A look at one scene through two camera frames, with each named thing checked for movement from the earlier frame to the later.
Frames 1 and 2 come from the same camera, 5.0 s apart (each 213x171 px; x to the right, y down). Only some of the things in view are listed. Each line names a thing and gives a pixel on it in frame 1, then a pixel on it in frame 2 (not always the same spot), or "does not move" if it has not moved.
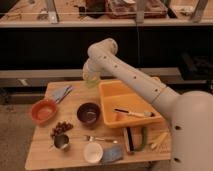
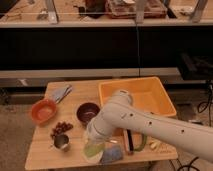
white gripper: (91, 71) to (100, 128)
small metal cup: (61, 141) does not move
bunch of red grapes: (61, 128) does not move
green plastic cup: (92, 84) to (94, 149)
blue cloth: (113, 153) does not move
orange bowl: (43, 111) does not move
